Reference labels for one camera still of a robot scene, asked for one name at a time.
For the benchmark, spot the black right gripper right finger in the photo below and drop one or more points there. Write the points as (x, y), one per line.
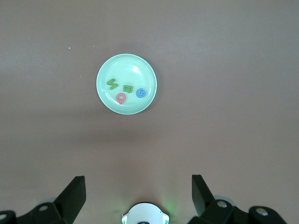
(215, 212)

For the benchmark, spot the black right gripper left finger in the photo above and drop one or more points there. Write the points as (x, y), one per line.
(60, 207)

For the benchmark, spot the red letter Q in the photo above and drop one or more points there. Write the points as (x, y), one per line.
(118, 98)

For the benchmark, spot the green letter N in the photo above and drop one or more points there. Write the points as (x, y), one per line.
(112, 84)

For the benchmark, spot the green letter B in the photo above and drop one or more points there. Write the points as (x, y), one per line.
(124, 88)

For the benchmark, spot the blue letter G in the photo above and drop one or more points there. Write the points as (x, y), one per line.
(138, 95)

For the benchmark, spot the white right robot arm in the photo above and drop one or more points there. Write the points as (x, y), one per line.
(144, 213)

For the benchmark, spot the light green plate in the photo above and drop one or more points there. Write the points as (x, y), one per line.
(130, 70)

